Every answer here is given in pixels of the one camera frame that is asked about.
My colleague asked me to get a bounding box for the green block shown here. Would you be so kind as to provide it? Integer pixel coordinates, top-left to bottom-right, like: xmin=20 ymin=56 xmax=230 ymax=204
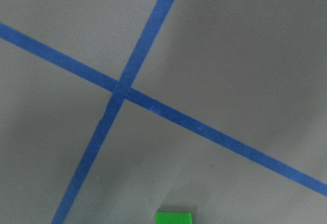
xmin=155 ymin=212 xmax=193 ymax=224

